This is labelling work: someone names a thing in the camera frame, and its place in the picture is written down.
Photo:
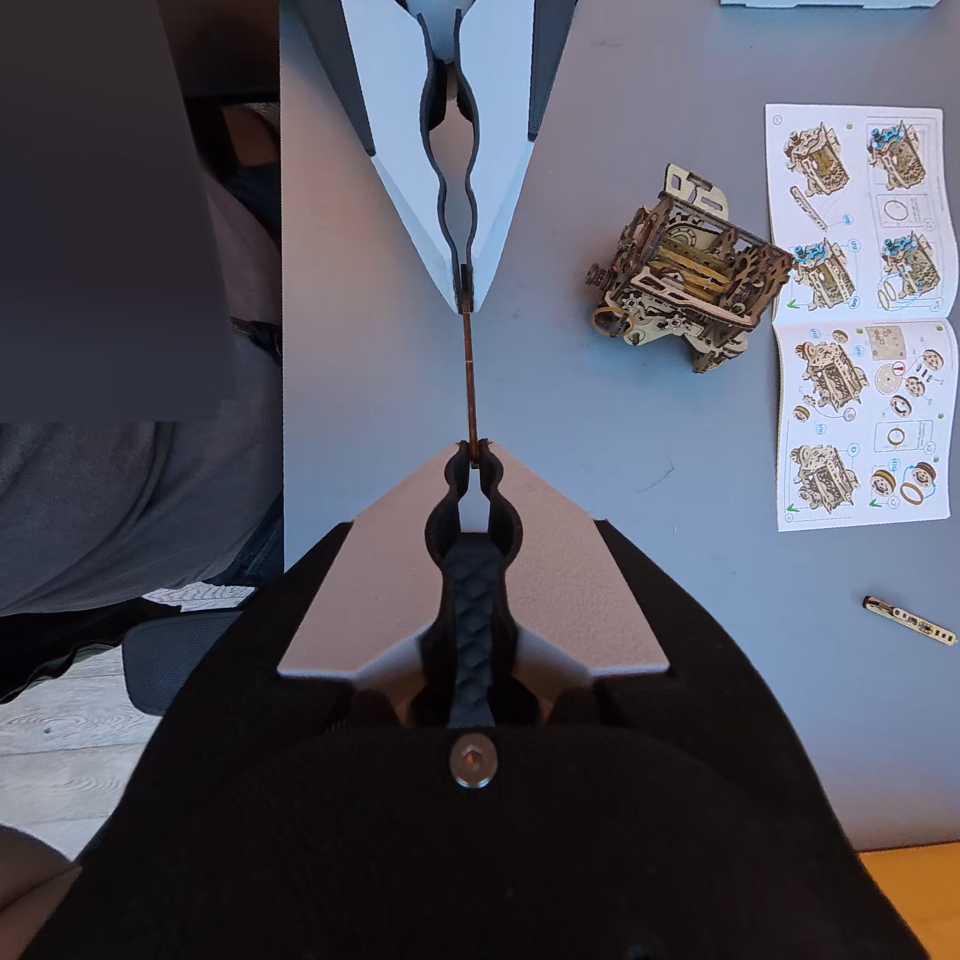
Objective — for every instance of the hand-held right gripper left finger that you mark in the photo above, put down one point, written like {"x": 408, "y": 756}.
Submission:
{"x": 360, "y": 600}

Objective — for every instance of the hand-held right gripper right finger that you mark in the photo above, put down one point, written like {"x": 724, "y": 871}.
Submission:
{"x": 577, "y": 600}

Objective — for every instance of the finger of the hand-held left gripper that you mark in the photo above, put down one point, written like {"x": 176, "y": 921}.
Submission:
{"x": 502, "y": 135}
{"x": 390, "y": 112}

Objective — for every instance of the yellow rubber band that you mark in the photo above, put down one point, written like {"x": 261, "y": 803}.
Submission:
{"x": 595, "y": 321}

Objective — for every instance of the thin wooden stick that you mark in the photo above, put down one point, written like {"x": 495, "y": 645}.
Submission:
{"x": 470, "y": 375}

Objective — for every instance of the wooden mechanical model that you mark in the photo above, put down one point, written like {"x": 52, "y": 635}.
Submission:
{"x": 697, "y": 285}

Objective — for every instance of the small wooden model part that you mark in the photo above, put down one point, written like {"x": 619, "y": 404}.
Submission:
{"x": 907, "y": 619}

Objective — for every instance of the person's trousers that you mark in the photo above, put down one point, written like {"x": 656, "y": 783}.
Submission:
{"x": 112, "y": 510}

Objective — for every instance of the illustrated instruction booklet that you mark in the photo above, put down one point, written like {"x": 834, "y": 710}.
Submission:
{"x": 862, "y": 225}

